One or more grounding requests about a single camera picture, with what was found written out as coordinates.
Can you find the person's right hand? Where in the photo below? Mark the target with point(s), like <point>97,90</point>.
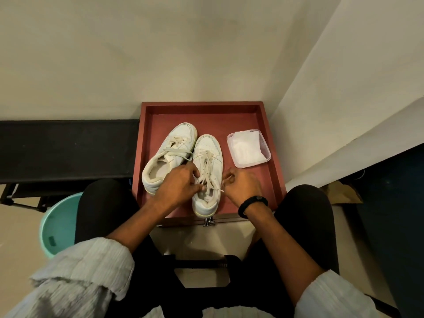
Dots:
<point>245,187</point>

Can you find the person's left hand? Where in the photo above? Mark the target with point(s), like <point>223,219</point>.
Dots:
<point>175,188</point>

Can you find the person's right fingers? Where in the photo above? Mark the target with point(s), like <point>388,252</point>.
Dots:
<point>228,178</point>

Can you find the person's left fingers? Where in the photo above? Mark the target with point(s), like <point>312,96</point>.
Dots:
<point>195,173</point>

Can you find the white sneaker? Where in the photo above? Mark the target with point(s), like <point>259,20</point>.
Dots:
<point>172,142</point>
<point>208,152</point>

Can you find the person's left forearm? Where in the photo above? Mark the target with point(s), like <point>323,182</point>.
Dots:
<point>139,225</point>

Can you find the person's right forearm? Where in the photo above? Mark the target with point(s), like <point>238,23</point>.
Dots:
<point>281,251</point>

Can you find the black wristband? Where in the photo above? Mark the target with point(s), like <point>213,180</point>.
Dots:
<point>251,201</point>

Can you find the white folded cloth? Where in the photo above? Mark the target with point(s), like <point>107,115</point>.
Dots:
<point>245,147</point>

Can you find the clear plastic container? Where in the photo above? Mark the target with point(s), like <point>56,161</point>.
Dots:
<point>261,147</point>

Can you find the metal tray latch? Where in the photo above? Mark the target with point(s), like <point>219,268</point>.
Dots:
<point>209,222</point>

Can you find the red wooden tray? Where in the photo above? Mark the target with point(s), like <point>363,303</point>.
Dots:
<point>212,117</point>

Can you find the black stool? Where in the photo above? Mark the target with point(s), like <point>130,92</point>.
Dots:
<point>198,263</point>

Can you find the person's black trousers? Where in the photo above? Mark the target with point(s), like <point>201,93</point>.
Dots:
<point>106,208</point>

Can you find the brown paper bag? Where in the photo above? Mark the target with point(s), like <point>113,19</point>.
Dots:
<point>343,193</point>

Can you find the black bench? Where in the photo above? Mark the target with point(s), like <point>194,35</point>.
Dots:
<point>66,148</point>

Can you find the teal plastic bucket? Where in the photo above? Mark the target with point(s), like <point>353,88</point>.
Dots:
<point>59,225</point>

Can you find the person's white ribbed shirt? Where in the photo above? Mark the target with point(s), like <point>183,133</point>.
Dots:
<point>82,278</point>

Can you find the dark blue cabinet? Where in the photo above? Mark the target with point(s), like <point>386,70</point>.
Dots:
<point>394,228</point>

